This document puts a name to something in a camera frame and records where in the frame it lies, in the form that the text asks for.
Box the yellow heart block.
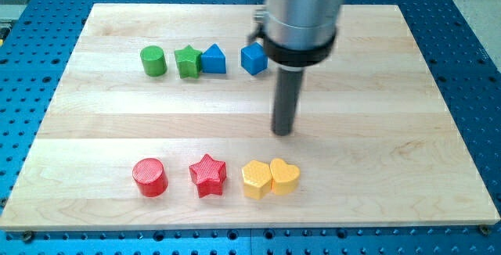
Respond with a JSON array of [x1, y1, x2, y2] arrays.
[[269, 158, 301, 196]]

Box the yellow hexagon block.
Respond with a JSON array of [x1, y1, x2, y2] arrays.
[[241, 160, 272, 200]]

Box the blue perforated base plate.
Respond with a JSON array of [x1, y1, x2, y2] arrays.
[[1, 0, 500, 254]]

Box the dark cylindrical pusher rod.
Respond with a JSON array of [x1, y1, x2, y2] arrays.
[[271, 66, 305, 136]]

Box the light wooden board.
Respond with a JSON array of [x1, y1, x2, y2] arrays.
[[1, 4, 499, 231]]

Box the blue triangle block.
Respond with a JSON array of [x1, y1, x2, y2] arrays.
[[201, 44, 226, 74]]

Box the blue cube block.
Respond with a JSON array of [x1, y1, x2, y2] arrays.
[[240, 42, 268, 75]]

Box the red cylinder block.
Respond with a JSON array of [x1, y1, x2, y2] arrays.
[[132, 158, 168, 197]]

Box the green cylinder block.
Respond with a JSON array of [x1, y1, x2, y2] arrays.
[[140, 45, 168, 77]]

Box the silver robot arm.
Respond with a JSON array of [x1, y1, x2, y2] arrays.
[[247, 0, 344, 72]]

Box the green star block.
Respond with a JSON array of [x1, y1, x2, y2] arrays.
[[174, 45, 202, 79]]

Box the red star block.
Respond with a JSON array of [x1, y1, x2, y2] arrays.
[[189, 154, 226, 198]]

